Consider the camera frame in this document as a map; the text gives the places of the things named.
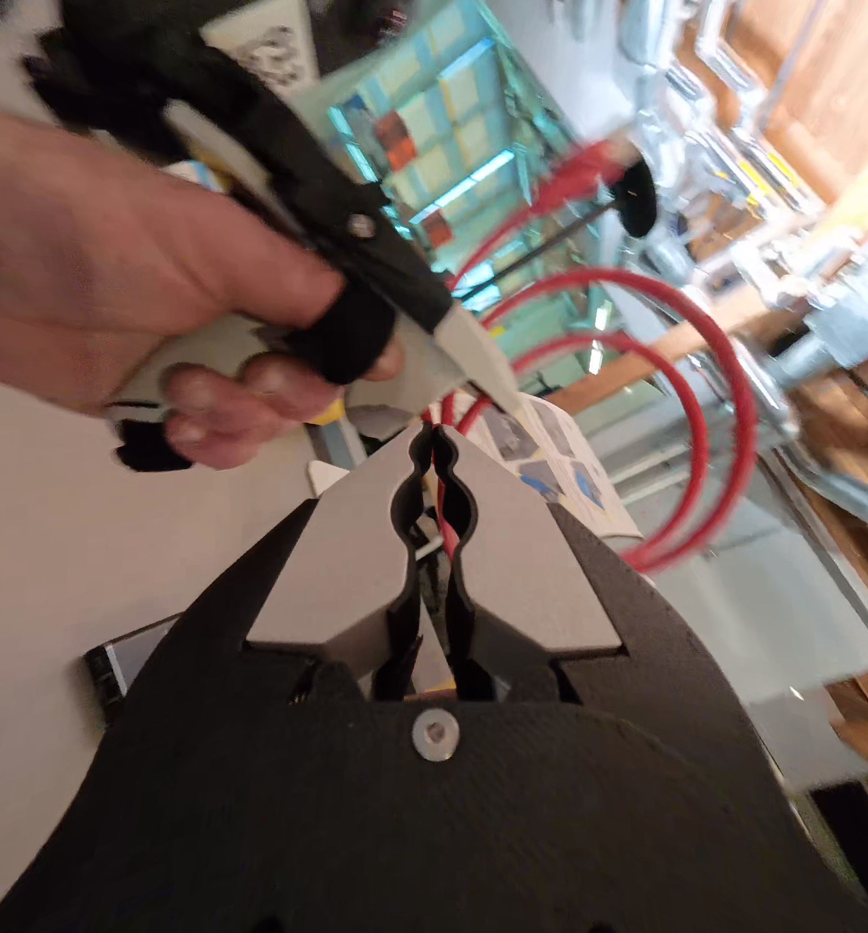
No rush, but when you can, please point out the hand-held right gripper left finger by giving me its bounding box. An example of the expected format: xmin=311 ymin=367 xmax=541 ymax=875
xmin=246 ymin=425 xmax=435 ymax=699

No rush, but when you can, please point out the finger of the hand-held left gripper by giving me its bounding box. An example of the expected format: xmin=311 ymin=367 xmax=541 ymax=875
xmin=345 ymin=380 xmax=436 ymax=441
xmin=394 ymin=302 xmax=524 ymax=418

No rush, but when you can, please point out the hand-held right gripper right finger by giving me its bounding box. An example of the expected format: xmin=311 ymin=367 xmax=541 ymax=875
xmin=434 ymin=426 xmax=622 ymax=699

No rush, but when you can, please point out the black ethernet splitter box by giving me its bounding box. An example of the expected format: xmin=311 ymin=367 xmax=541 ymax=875
xmin=84 ymin=614 xmax=183 ymax=726

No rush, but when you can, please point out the red ethernet cable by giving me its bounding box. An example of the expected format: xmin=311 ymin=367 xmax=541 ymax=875
xmin=421 ymin=138 xmax=759 ymax=577

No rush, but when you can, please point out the person's left hand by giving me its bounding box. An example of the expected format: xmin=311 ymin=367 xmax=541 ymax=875
xmin=0 ymin=98 xmax=407 ymax=471

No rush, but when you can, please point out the white and wooden document stand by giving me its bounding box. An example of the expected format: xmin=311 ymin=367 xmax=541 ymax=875
xmin=306 ymin=390 xmax=646 ymax=562

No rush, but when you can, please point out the printed instruction sheet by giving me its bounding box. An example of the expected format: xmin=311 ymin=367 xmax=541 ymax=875
xmin=470 ymin=394 xmax=642 ymax=542

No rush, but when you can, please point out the black floor lamp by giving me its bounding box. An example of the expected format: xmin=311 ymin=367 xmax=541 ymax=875
xmin=452 ymin=156 xmax=659 ymax=293

